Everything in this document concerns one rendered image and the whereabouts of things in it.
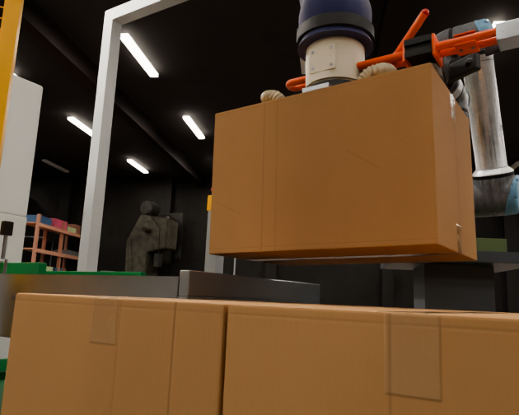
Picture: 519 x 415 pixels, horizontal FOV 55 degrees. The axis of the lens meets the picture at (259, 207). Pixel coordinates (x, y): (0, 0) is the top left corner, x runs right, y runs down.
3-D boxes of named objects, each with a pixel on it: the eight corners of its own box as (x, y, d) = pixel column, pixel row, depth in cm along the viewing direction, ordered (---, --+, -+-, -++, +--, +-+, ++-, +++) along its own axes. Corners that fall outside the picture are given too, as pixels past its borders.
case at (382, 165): (208, 254, 134) (214, 113, 141) (284, 265, 166) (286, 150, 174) (438, 244, 101) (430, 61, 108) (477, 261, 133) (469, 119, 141)
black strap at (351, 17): (282, 38, 143) (282, 25, 144) (318, 70, 162) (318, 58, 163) (356, 15, 131) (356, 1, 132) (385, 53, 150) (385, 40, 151)
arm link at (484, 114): (479, 213, 206) (455, 30, 198) (527, 210, 195) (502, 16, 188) (471, 221, 193) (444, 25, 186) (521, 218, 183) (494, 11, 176)
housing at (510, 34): (496, 39, 118) (494, 22, 119) (500, 52, 123) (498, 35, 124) (529, 32, 114) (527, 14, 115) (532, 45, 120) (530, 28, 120)
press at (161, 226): (189, 316, 1366) (196, 207, 1421) (174, 318, 1233) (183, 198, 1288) (133, 314, 1388) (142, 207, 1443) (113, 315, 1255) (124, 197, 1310)
